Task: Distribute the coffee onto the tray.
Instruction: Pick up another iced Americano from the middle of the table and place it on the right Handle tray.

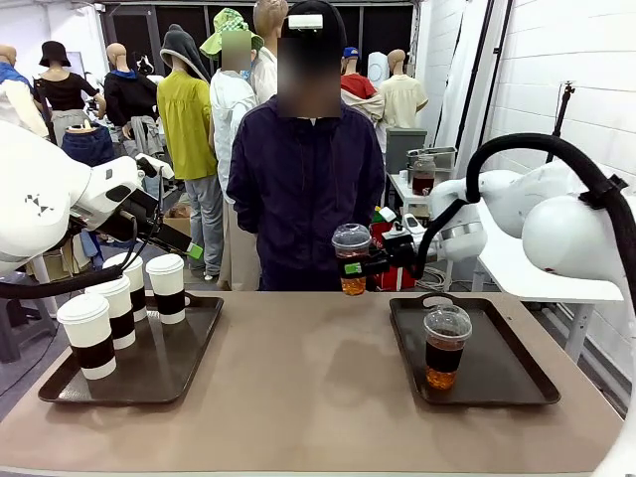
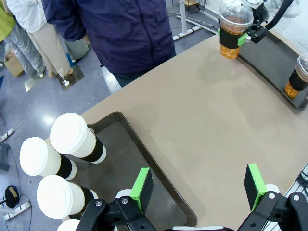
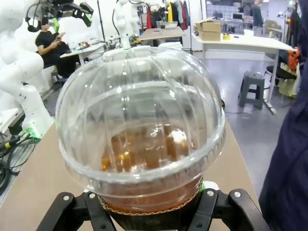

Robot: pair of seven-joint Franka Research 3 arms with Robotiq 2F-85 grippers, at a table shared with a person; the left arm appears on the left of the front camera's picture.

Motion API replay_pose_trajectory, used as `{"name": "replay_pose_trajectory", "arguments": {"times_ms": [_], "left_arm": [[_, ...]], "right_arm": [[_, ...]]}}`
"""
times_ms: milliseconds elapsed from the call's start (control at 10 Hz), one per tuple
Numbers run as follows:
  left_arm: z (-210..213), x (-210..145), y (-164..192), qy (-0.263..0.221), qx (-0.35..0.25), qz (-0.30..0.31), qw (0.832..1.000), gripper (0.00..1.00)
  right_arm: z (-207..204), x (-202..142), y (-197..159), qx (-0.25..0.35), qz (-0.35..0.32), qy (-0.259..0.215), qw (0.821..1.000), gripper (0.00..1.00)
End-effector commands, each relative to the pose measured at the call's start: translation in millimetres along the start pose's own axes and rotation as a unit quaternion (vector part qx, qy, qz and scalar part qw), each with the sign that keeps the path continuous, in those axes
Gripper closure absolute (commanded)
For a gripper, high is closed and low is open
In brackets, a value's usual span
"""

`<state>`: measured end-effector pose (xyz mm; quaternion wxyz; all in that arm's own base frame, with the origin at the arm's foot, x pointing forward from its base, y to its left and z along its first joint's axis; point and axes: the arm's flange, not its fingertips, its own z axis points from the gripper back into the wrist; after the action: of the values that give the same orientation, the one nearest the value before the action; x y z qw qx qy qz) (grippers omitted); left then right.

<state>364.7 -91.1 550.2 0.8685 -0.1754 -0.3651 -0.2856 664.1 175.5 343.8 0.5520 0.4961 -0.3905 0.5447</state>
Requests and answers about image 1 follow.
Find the black green-tipped right gripper finger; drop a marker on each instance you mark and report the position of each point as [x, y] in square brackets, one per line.
[377, 247]
[370, 267]

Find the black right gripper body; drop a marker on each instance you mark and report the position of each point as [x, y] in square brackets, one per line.
[399, 253]

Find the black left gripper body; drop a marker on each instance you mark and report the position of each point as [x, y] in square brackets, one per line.
[139, 213]

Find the clear plastic iced tea cup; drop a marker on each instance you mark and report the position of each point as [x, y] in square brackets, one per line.
[352, 243]
[446, 343]

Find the white paper cup black sleeve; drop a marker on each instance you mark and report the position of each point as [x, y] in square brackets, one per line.
[121, 308]
[87, 330]
[166, 285]
[133, 278]

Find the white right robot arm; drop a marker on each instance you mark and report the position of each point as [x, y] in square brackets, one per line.
[571, 233]

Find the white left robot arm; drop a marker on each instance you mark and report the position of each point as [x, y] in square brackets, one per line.
[35, 199]

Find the metal tray pan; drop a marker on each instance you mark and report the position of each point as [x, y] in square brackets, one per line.
[437, 151]

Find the dark brown serving tray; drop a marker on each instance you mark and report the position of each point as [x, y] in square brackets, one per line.
[502, 358]
[169, 358]

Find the cardboard box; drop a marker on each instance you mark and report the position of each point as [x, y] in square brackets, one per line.
[176, 221]

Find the red bag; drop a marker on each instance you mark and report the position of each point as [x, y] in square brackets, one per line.
[392, 280]

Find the glass jar of dark liquid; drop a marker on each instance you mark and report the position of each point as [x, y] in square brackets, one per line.
[423, 176]

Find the blue jeans torso form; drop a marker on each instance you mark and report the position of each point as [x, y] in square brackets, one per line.
[87, 146]

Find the person in navy jacket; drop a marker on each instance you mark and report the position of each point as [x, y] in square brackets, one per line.
[303, 199]

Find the mannequin in yellow top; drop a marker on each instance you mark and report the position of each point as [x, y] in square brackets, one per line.
[186, 129]

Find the grey metal box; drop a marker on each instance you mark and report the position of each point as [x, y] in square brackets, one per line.
[405, 149]

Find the mannequin in black jacket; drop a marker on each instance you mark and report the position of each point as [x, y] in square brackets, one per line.
[126, 99]

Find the white side table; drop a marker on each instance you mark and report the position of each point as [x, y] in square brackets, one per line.
[517, 278]

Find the mannequin in white shirt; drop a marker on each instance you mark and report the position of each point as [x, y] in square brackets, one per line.
[231, 104]

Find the mannequin in black top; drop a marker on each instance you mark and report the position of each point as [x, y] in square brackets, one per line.
[64, 92]

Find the mannequin in cream shirt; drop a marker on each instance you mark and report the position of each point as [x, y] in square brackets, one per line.
[402, 94]

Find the mannequin in red shirt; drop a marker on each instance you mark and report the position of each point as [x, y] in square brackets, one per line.
[360, 92]

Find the grey plastic stool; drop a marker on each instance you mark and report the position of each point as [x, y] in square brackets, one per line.
[22, 325]

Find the mannequin in blue white top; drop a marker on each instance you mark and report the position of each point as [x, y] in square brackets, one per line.
[15, 99]

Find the grey hooded hat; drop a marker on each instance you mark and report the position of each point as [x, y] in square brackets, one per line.
[181, 47]

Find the black bucket hat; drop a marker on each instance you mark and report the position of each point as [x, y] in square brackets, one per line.
[53, 53]

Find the tall mannequin in white jacket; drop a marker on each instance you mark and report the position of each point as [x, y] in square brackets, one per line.
[266, 69]

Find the green checked sun hat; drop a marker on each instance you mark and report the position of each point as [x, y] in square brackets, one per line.
[226, 30]

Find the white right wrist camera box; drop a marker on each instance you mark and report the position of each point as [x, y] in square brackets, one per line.
[388, 215]

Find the black camera tripod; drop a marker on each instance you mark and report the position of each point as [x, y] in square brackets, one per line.
[560, 124]

